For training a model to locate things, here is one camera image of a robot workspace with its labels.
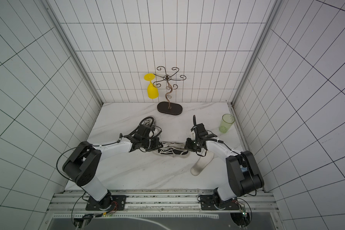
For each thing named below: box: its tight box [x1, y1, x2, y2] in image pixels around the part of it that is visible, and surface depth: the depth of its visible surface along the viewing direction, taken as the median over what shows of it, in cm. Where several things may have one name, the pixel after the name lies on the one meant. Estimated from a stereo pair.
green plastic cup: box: [218, 113, 236, 134], surface depth 97 cm
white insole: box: [190, 150, 215, 177], surface depth 87 cm
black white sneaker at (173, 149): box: [152, 141, 190, 159], surface depth 89 cm
